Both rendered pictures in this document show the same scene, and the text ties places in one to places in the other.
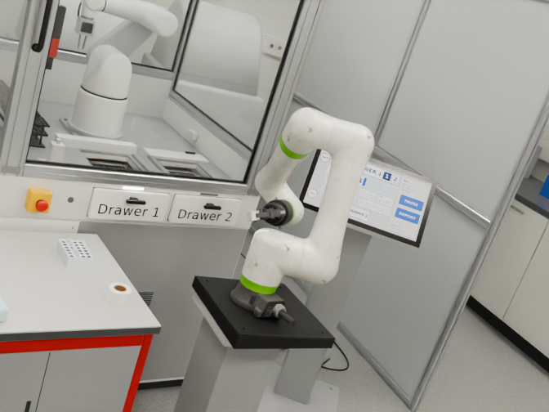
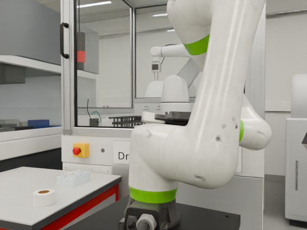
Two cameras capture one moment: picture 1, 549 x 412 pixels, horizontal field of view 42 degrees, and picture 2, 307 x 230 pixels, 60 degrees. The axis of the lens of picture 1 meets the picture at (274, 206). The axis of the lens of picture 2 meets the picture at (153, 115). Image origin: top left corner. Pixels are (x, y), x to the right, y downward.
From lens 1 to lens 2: 199 cm
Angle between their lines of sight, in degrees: 59
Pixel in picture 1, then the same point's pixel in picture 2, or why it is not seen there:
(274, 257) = (137, 147)
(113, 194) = (125, 144)
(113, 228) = not seen: hidden behind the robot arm
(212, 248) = (228, 196)
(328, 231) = (199, 102)
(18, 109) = (65, 94)
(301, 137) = (171, 15)
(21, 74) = (63, 73)
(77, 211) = (108, 159)
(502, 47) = not seen: outside the picture
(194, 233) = not seen: hidden behind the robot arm
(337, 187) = (209, 44)
